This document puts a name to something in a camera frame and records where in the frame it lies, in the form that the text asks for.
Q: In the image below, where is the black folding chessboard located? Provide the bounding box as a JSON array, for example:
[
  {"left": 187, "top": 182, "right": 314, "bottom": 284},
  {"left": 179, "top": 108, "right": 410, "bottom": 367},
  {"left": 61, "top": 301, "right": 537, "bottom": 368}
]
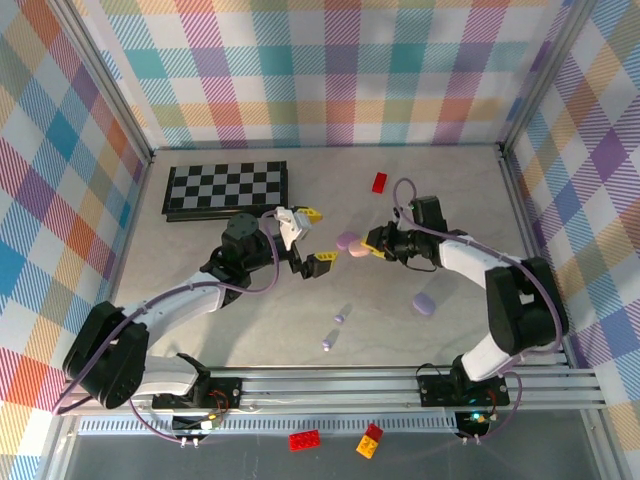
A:
[{"left": 160, "top": 160, "right": 290, "bottom": 223}]

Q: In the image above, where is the large red toy brick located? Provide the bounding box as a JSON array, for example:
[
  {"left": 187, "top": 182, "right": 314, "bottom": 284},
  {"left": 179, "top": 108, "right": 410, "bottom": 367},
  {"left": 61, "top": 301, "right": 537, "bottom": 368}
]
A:
[{"left": 288, "top": 429, "right": 322, "bottom": 453}]

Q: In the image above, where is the orange yellow toy brick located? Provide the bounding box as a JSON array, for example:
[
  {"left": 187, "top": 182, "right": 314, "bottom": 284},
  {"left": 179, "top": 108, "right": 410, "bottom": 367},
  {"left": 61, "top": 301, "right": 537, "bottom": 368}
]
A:
[{"left": 355, "top": 433, "right": 381, "bottom": 460}]

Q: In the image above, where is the thin black cable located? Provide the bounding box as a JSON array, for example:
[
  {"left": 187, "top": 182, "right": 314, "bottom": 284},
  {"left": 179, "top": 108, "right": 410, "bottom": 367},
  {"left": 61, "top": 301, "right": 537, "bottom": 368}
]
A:
[{"left": 399, "top": 249, "right": 440, "bottom": 274}]

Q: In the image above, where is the aluminium side rail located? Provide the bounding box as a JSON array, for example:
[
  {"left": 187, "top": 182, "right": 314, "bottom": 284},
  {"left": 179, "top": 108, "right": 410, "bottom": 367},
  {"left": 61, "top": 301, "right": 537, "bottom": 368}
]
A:
[
  {"left": 88, "top": 149, "right": 157, "bottom": 374},
  {"left": 498, "top": 143, "right": 574, "bottom": 369}
]

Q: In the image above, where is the aluminium front rail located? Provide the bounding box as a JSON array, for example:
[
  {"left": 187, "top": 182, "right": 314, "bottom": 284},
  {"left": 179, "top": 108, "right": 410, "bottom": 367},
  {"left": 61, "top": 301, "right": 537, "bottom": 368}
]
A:
[{"left": 53, "top": 366, "right": 609, "bottom": 415}]

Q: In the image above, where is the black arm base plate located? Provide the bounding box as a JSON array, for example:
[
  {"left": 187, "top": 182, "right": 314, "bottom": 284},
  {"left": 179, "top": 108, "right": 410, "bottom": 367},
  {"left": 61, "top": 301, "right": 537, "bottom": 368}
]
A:
[
  {"left": 151, "top": 375, "right": 245, "bottom": 412},
  {"left": 416, "top": 367, "right": 512, "bottom": 409}
]

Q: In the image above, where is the slotted white cable duct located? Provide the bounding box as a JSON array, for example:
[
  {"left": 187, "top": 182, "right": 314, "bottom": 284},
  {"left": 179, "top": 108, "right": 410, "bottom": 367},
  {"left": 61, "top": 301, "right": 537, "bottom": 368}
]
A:
[{"left": 78, "top": 417, "right": 460, "bottom": 436}]

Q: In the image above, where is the aluminium frame post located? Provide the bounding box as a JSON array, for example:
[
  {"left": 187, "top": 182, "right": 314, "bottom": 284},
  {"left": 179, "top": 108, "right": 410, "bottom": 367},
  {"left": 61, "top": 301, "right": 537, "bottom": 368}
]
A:
[
  {"left": 497, "top": 0, "right": 599, "bottom": 159},
  {"left": 47, "top": 0, "right": 156, "bottom": 166}
]

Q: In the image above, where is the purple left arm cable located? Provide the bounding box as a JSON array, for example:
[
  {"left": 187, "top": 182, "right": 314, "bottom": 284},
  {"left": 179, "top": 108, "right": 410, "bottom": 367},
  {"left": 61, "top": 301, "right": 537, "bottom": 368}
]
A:
[{"left": 52, "top": 209, "right": 281, "bottom": 446}]

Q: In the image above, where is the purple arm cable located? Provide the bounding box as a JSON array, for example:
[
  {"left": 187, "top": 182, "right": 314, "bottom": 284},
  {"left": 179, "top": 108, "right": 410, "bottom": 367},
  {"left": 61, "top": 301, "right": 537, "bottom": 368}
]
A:
[
  {"left": 52, "top": 209, "right": 281, "bottom": 446},
  {"left": 391, "top": 177, "right": 571, "bottom": 444}
]

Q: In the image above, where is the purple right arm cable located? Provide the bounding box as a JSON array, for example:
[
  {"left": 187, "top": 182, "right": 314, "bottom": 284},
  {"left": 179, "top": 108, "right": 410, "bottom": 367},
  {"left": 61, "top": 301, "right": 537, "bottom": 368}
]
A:
[{"left": 391, "top": 177, "right": 571, "bottom": 444}]

